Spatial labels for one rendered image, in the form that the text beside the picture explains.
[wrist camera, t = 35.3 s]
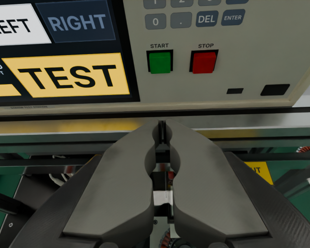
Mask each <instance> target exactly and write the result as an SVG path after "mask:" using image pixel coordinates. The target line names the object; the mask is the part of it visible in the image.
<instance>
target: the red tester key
mask: <svg viewBox="0 0 310 248"><path fill-rule="evenodd" d="M215 61H216V54H215V52H210V53H194V56H193V65H192V72H193V74H201V73H212V72H213V69H214V65H215Z"/></svg>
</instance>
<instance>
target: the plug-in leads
mask: <svg viewBox="0 0 310 248"><path fill-rule="evenodd" d="M55 156H57V157H60V158H66V157H65V156H63V155H62V156H60V155H53V158H55ZM61 175H62V176H63V178H64V179H65V181H67V179H66V177H65V176H64V174H61ZM67 175H68V176H69V177H70V178H71V177H72V176H73V175H74V173H71V174H67ZM49 176H50V178H51V179H52V180H53V181H54V182H55V183H56V184H58V185H59V186H62V185H63V184H64V182H63V181H61V180H59V179H55V178H53V177H52V175H51V174H49Z"/></svg>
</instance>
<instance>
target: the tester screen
mask: <svg viewBox="0 0 310 248"><path fill-rule="evenodd" d="M60 1H77V0H0V5H11V4H27V3H44V2H60ZM107 4H108V8H109V12H110V16H111V21H112V25H113V29H114V34H115V38H116V40H102V41H81V42H62V43H42V44H22V45H2V46H0V85H8V84H12V85H13V86H14V88H15V89H16V90H17V91H18V92H19V93H20V94H21V95H12V96H0V102H14V101H43V100H71V99H99V98H127V97H132V94H131V89H130V85H129V80H128V76H127V71H126V66H125V62H124V56H123V52H122V47H121V43H120V38H119V34H118V29H117V24H116V20H115V15H114V11H113V7H112V2H111V0H107ZM109 53H120V54H121V58H122V62H123V67H124V72H125V76H126V81H127V85H128V90H129V94H113V95H86V96H58V97H32V96H31V94H30V93H29V92H28V91H27V89H26V88H25V87H24V86H23V85H22V83H21V82H20V81H19V80H18V78H17V77H16V76H15V75H14V73H13V72H12V71H11V70H10V69H9V67H8V66H7V65H6V64H5V62H4V61H3V60H2V58H23V57H44V56H66V55H87V54H109Z"/></svg>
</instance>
